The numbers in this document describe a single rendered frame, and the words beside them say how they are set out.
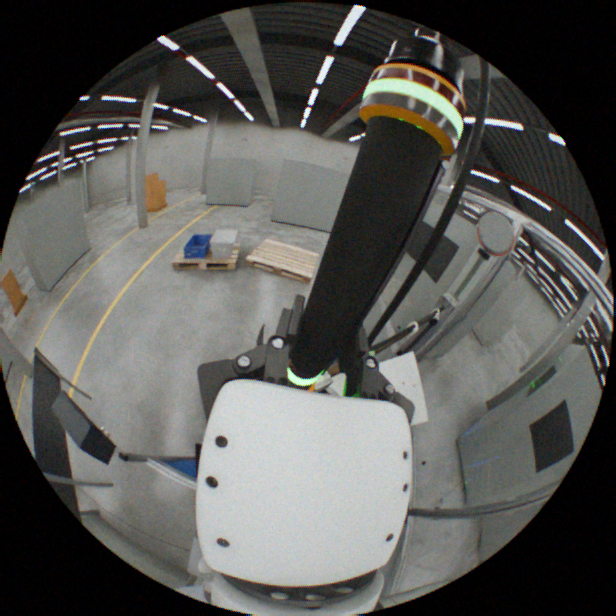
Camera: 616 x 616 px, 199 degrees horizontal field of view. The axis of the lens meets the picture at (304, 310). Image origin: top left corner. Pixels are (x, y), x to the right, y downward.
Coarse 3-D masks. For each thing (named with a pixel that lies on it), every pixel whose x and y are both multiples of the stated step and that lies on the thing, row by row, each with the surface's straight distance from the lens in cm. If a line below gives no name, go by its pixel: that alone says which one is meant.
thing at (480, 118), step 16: (480, 64) 25; (480, 80) 24; (480, 96) 22; (480, 112) 20; (480, 128) 19; (464, 160) 18; (464, 176) 17; (448, 208) 16; (448, 224) 17; (432, 240) 16; (416, 272) 17; (400, 288) 18; (384, 320) 20; (368, 336) 22; (400, 336) 36
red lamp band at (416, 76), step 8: (376, 72) 10; (384, 72) 9; (392, 72) 9; (400, 72) 9; (408, 72) 9; (416, 72) 9; (416, 80) 8; (424, 80) 9; (432, 80) 9; (432, 88) 8; (440, 88) 9; (448, 88) 9; (448, 96) 9; (456, 96) 9; (456, 104) 9; (464, 112) 10
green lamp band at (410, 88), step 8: (384, 80) 9; (392, 80) 8; (400, 80) 8; (368, 88) 9; (376, 88) 9; (384, 88) 8; (392, 88) 8; (400, 88) 8; (408, 88) 8; (416, 88) 8; (424, 88) 8; (416, 96) 8; (424, 96) 8; (432, 96) 8; (440, 96) 8; (432, 104) 8; (440, 104) 8; (448, 104) 8; (448, 112) 8; (456, 112) 9; (456, 120) 9
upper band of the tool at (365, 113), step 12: (420, 84) 8; (444, 84) 9; (372, 108) 8; (384, 108) 8; (396, 108) 8; (408, 120) 8; (420, 120) 8; (432, 132) 8; (444, 132) 8; (444, 144) 8
